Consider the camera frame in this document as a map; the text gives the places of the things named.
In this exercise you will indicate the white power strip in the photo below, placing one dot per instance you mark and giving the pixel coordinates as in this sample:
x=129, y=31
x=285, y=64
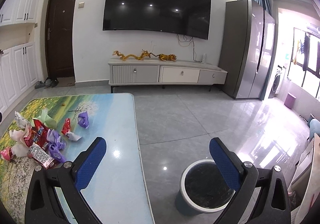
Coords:
x=204, y=57

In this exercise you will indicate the large red snack bag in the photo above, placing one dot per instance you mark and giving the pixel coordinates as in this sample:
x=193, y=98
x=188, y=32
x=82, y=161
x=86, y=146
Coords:
x=38, y=131

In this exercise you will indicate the white washing machine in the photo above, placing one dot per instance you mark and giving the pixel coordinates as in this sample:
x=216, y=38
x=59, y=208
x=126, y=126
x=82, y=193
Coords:
x=275, y=85

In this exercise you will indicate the hanging yellow garment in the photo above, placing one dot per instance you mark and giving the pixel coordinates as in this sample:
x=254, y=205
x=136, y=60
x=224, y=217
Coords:
x=296, y=51

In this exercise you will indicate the light green plastic bag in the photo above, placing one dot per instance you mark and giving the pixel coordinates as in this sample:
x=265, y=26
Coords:
x=43, y=116

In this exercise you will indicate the grey round trash bin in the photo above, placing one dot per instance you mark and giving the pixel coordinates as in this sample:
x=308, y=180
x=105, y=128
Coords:
x=200, y=189

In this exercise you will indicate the grey double-door refrigerator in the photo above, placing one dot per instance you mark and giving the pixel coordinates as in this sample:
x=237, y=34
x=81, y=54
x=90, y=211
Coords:
x=240, y=51

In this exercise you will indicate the white ribbed panel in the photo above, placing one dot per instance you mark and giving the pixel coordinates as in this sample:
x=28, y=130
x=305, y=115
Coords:
x=303, y=161

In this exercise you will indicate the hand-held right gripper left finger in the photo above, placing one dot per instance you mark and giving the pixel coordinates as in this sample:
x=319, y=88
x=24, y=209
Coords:
x=88, y=164

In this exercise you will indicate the hanging blue garment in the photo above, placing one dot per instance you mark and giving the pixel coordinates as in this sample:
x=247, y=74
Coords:
x=306, y=51

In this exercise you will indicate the golden dragon figurine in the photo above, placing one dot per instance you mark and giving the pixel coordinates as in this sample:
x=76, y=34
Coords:
x=130, y=56

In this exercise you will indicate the purple stool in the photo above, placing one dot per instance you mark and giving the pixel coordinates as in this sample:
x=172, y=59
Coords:
x=290, y=101

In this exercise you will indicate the white television cabinet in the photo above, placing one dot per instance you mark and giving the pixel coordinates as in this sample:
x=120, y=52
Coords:
x=175, y=73

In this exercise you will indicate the silver printed wrapper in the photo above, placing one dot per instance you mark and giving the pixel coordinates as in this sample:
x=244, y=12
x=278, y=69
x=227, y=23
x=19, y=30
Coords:
x=40, y=155

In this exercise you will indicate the white hallway cabinet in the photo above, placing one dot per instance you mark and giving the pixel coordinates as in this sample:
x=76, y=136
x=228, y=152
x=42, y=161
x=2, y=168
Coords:
x=22, y=68

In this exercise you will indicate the purple plastic wrapper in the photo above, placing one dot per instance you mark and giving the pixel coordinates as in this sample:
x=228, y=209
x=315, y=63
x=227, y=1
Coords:
x=55, y=136
x=57, y=155

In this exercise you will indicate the white paper scrap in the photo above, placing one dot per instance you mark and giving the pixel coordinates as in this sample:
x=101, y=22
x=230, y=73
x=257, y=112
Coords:
x=73, y=137

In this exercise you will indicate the dark brown door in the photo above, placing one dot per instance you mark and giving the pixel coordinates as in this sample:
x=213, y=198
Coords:
x=61, y=38

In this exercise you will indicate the blue cushion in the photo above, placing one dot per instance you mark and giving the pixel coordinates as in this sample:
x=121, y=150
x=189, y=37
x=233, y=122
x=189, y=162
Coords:
x=315, y=127

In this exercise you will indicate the small red wrapper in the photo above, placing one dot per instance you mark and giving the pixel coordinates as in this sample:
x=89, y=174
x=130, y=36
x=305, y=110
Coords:
x=67, y=126

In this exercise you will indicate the crumpled purple wrapper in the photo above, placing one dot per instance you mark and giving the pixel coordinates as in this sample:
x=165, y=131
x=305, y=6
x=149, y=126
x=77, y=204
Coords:
x=83, y=119

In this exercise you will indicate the wall light switch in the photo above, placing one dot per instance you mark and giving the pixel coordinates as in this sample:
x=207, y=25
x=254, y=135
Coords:
x=81, y=4

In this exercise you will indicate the grey slipper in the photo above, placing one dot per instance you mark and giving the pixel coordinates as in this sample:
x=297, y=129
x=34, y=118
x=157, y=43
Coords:
x=48, y=82
x=39, y=85

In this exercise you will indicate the blue curtain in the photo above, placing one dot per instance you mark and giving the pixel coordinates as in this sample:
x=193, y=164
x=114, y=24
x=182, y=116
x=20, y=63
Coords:
x=263, y=1

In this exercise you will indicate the brown door mat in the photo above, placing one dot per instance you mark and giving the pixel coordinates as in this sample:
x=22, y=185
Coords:
x=67, y=80

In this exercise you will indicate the golden tiger figurine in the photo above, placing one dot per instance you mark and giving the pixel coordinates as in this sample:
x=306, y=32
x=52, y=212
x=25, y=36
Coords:
x=167, y=57

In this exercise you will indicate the dark slipper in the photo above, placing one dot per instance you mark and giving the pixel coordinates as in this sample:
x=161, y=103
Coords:
x=55, y=81

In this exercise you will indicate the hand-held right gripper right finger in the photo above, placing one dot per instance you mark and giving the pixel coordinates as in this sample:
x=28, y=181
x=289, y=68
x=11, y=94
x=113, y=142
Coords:
x=225, y=164

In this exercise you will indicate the black wall television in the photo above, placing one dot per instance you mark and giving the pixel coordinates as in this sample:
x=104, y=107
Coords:
x=155, y=6

